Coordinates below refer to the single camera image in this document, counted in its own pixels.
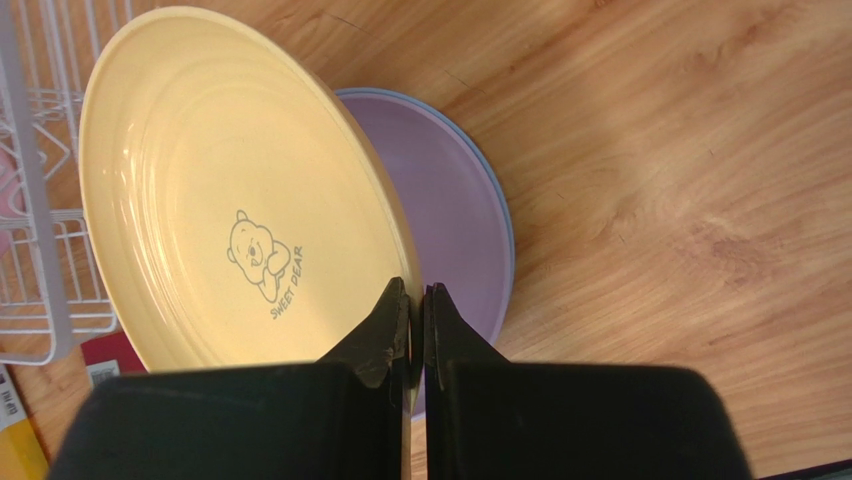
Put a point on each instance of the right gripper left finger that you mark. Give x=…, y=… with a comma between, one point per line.
x=343, y=416

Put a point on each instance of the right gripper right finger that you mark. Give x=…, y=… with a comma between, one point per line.
x=491, y=418

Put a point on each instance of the purple plate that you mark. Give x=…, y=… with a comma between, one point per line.
x=446, y=213

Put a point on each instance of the yellow plate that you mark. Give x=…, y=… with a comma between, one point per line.
x=237, y=212

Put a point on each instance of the blue plate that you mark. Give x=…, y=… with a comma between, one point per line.
x=496, y=193

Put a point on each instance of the pink plate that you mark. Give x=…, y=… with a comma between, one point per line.
x=13, y=210

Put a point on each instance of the red folder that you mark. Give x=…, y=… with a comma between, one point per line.
x=110, y=356

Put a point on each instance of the orange folder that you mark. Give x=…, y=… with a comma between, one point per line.
x=21, y=454

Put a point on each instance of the white wire dish rack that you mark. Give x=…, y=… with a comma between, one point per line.
x=52, y=296

